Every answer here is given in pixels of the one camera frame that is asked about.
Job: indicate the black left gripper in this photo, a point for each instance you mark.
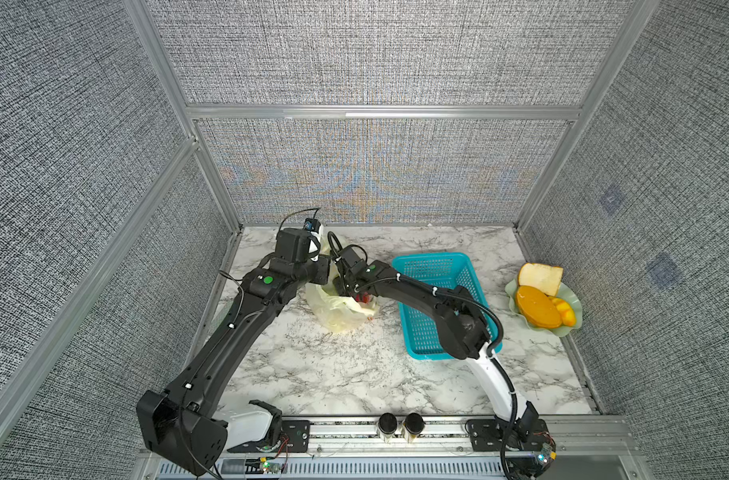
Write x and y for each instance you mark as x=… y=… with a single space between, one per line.
x=321 y=275

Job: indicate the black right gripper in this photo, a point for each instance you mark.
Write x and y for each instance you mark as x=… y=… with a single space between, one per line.
x=337 y=289

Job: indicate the yellowish printed plastic bag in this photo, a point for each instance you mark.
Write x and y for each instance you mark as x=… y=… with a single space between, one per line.
x=336 y=312

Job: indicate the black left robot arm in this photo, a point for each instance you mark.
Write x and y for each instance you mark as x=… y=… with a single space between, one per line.
x=178 y=422

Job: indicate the left black knob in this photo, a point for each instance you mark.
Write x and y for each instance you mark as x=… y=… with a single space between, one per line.
x=386 y=426

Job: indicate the black knob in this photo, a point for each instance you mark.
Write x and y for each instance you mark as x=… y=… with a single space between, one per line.
x=386 y=426
x=412 y=426

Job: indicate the right black knob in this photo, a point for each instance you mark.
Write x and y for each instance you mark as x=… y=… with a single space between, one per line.
x=412 y=426

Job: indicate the round orange bun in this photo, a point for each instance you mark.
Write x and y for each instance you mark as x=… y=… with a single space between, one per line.
x=536 y=308

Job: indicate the bread slice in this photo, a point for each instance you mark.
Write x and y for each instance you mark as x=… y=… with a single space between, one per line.
x=545 y=278

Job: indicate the light green plate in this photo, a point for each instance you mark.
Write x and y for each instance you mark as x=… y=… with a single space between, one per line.
x=564 y=293

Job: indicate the yellow fruit pieces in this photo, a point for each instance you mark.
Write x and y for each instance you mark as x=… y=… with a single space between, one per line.
x=566 y=313

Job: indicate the right circuit board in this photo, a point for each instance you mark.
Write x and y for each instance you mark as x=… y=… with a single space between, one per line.
x=539 y=461

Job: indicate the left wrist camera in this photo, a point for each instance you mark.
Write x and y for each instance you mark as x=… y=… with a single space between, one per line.
x=314 y=226

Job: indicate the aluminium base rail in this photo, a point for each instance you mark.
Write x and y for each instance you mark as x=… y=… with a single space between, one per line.
x=450 y=447

